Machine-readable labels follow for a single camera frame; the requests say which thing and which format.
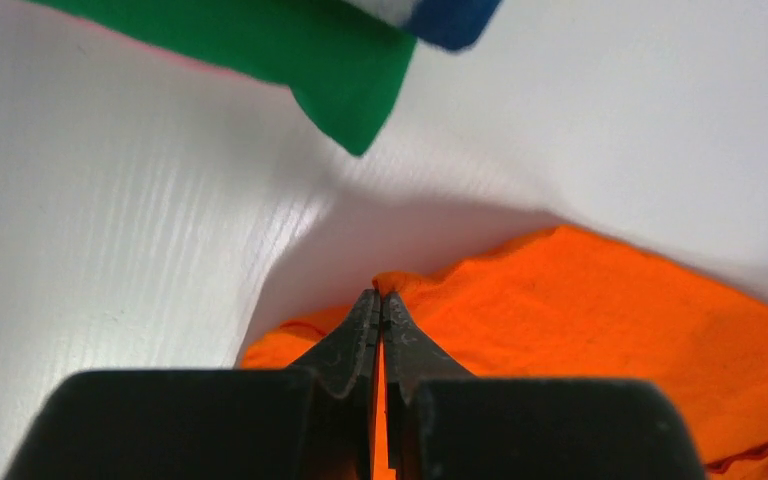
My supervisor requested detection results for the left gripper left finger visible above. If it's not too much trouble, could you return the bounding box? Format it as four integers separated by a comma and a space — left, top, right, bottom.
6, 290, 381, 479

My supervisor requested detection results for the folded blue printed t shirt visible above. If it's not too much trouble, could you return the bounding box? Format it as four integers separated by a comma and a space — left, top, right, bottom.
340, 0, 505, 53

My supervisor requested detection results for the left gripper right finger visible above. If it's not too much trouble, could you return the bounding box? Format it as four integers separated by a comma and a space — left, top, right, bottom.
382, 293, 705, 479

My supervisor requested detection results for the orange t shirt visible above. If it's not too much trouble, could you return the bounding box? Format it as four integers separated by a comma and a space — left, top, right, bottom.
238, 225, 768, 480

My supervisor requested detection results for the folded green t shirt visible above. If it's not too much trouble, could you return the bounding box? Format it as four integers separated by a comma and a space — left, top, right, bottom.
46, 0, 417, 156

